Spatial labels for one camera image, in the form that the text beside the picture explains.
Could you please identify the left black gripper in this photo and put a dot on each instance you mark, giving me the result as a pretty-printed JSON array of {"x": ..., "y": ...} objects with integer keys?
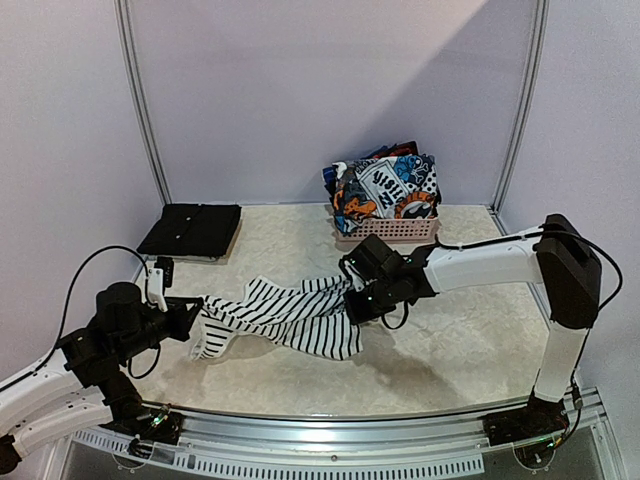
[{"x": 183, "y": 321}]

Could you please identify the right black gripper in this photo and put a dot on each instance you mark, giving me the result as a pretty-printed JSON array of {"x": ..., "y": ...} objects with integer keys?
[{"x": 353, "y": 307}]

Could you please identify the black white striped tank top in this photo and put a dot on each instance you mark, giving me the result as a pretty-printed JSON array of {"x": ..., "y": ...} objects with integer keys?
[{"x": 310, "y": 318}]

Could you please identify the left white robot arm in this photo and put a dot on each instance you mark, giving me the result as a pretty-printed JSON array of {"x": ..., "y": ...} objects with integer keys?
[{"x": 83, "y": 382}]

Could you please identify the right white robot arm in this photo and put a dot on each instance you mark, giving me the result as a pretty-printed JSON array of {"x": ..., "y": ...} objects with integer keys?
[{"x": 553, "y": 255}]

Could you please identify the pink plastic laundry basket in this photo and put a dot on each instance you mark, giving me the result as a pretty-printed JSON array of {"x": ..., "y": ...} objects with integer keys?
[{"x": 411, "y": 230}]

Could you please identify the colourful printed clothes pile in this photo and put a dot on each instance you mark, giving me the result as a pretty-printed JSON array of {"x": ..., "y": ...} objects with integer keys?
[{"x": 392, "y": 183}]

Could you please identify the folded black shirt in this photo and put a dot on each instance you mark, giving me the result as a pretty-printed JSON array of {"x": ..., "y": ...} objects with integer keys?
[{"x": 229, "y": 215}]

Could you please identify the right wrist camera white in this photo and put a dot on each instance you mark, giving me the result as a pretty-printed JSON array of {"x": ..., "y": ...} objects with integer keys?
[{"x": 350, "y": 272}]

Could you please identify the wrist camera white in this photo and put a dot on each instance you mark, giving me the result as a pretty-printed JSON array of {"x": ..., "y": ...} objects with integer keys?
[
  {"x": 350, "y": 272},
  {"x": 159, "y": 277}
]

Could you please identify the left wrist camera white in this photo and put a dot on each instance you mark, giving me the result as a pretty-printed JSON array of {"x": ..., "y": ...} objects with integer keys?
[{"x": 159, "y": 277}]

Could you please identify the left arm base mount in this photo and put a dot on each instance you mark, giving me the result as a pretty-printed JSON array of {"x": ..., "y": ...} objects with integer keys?
[{"x": 149, "y": 428}]

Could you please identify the aluminium front rail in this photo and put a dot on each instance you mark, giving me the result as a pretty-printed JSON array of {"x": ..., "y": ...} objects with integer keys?
[{"x": 450, "y": 445}]

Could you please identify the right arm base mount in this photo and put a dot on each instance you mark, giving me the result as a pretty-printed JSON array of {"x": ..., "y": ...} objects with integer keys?
[{"x": 535, "y": 431}]

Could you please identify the right aluminium frame post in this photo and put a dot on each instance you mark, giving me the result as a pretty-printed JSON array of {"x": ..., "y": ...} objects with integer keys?
[{"x": 525, "y": 100}]

